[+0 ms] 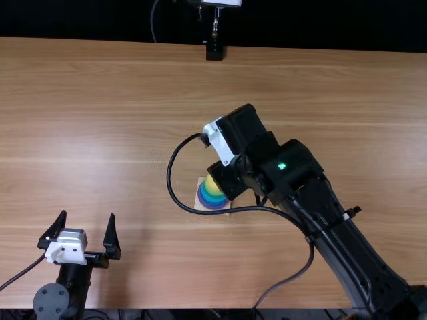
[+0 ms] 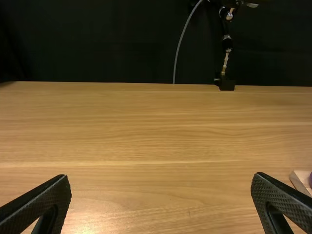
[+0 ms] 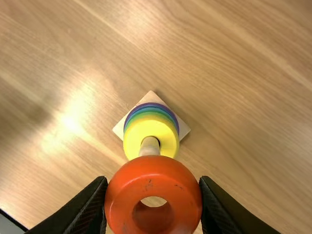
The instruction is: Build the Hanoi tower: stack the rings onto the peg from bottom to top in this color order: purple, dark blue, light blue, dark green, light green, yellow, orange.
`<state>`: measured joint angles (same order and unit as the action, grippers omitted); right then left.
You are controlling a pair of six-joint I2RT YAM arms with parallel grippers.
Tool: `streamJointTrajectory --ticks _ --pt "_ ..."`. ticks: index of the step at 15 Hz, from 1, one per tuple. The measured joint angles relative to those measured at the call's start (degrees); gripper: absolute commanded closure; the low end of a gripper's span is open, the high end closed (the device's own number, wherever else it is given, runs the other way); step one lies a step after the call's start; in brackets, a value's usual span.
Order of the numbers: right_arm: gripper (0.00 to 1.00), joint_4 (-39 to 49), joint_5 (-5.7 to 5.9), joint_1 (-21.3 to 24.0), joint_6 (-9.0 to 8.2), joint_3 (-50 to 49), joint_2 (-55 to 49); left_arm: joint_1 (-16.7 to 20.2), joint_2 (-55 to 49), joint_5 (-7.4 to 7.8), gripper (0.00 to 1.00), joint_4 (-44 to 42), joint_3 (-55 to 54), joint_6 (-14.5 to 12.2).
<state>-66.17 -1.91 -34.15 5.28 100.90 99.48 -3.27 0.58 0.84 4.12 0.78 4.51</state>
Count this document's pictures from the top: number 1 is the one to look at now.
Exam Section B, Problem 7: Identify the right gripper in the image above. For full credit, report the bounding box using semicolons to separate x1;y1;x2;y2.
208;103;280;201

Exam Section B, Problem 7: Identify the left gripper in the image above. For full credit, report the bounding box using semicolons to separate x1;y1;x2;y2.
37;209;121;269

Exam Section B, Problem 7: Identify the light green ring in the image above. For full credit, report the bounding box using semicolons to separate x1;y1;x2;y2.
202;186;225;198

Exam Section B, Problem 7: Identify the wooden peg base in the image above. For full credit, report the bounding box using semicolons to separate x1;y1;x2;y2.
193;175;232;216

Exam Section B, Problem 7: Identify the black clamp stand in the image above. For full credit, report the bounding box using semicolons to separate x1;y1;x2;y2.
203;6;227;61

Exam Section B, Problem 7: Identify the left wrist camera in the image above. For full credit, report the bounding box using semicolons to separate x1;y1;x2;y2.
45;228;89;266

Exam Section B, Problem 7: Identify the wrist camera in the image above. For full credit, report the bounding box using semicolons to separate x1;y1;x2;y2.
203;116;235;167
45;228;89;266

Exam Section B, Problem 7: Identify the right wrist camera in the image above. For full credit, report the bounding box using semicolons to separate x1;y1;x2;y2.
203;116;235;167

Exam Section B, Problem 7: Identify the yellow ring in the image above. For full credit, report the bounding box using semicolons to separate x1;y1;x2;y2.
204;173;224;196

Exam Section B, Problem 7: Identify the dark green ring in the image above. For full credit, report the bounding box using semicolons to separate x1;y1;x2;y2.
201;189;228;201

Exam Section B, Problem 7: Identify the light blue ring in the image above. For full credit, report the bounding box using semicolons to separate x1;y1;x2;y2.
199;190;229;204

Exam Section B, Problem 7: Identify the black cable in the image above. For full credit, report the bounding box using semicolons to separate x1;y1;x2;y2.
149;0;161;43
165;132;316;247
0;253;47;293

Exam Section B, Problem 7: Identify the dark blue ring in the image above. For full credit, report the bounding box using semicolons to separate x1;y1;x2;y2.
198;191;230;207

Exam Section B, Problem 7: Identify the purple ring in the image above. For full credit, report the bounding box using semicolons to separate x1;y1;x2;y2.
197;186;230;211

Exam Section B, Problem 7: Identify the grey cable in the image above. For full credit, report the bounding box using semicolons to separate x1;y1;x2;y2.
252;241;316;309

